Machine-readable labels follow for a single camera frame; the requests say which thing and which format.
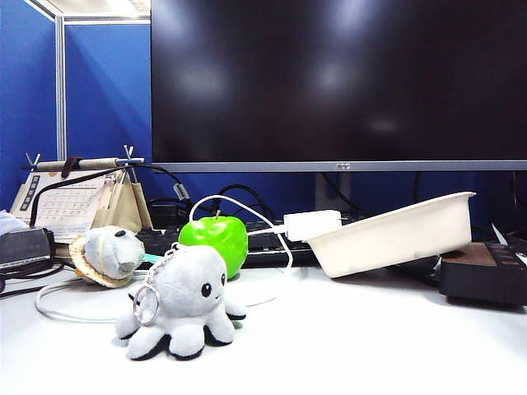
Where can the grey plush octopus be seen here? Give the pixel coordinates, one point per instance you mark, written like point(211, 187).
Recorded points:
point(185, 288)

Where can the black keyboard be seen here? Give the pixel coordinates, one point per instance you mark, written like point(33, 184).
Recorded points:
point(267, 253)

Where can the white charger adapter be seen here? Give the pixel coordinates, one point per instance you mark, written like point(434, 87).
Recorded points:
point(313, 224)

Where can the green apple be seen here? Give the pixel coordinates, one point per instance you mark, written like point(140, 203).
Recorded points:
point(214, 243)

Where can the grey monitor stand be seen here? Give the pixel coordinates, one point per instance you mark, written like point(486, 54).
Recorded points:
point(333, 193)

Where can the black power adapter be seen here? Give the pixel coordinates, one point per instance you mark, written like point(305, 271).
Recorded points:
point(164, 214)

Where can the large black computer monitor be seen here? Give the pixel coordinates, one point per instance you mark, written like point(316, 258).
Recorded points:
point(329, 82)

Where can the cream rectangular tray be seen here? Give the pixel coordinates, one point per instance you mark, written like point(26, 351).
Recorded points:
point(391, 243)

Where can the beige canvas stand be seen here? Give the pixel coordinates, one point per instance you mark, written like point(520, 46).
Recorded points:
point(127, 210)

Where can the grey plush with straw hat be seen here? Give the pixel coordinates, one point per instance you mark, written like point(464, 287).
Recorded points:
point(107, 251)

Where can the wooden rod with metal crosses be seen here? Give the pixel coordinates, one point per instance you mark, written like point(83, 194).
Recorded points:
point(94, 163)

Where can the white desk calendar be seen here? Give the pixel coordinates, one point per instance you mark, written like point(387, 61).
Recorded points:
point(66, 205)

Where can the black and brown box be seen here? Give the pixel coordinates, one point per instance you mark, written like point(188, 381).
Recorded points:
point(481, 280)

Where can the black device left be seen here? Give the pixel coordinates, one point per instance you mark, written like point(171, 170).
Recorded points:
point(24, 247)

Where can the white tissue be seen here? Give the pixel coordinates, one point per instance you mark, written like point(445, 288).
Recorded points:
point(10, 222)

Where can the aluminium partition frame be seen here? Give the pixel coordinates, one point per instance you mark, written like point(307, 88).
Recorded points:
point(60, 82)

